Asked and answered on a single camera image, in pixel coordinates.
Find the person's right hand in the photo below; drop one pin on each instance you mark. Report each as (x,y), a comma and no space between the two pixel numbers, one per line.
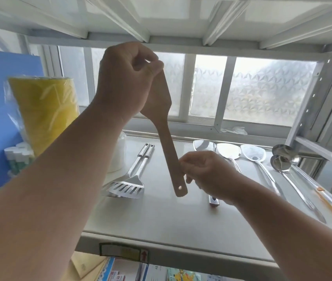
(215,178)

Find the person's left hand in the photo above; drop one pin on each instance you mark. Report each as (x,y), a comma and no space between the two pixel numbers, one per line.
(119,78)

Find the person's left thumb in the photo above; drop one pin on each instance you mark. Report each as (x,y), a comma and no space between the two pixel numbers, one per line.
(157,68)

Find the person's right thumb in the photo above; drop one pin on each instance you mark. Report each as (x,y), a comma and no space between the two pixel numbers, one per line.
(188,160)

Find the wooden spatula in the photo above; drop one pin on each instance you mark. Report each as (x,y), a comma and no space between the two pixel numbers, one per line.
(166,128)

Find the person's right forearm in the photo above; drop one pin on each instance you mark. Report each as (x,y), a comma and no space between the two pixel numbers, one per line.
(286,237)

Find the person's left forearm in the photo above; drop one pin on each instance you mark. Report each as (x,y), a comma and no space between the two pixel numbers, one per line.
(42,187)

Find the plain steel turner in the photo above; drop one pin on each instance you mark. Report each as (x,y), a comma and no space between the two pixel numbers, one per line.
(228,150)

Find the white crumpled cloth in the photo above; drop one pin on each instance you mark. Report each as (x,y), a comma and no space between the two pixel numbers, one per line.
(236,130)

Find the white metal shelf rack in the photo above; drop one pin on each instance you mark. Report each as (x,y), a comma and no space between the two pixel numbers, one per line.
(166,219)

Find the steel serving spoon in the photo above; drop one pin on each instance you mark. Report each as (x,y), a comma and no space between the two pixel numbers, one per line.
(252,153)

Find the slotted steel turner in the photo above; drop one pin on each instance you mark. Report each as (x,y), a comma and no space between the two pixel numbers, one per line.
(116,184)
(127,188)

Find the white round container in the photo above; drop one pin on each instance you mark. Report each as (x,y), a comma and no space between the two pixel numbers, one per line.
(117,152)

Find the frosted glass window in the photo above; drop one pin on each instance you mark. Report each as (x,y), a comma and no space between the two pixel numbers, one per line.
(271,90)

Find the shelf edge label sticker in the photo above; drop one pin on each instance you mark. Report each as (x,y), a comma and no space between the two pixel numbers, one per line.
(123,252)

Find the colourful cartoon packet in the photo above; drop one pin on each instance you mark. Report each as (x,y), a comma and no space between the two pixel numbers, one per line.
(188,275)

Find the white and blue box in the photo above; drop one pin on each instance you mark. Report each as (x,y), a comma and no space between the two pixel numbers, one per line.
(155,273)

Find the yellow roll in plastic wrap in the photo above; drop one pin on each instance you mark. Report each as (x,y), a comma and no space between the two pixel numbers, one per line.
(47,114)

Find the white box with red print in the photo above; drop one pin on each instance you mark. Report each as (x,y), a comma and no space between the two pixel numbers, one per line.
(127,272)

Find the blue-edged white box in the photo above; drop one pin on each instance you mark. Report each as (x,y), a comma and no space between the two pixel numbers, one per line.
(107,270)

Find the beige cardboard packet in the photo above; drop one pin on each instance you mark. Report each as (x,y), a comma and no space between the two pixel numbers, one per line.
(85,267)

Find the group of small white bottles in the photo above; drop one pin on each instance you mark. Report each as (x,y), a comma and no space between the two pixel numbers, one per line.
(18,158)

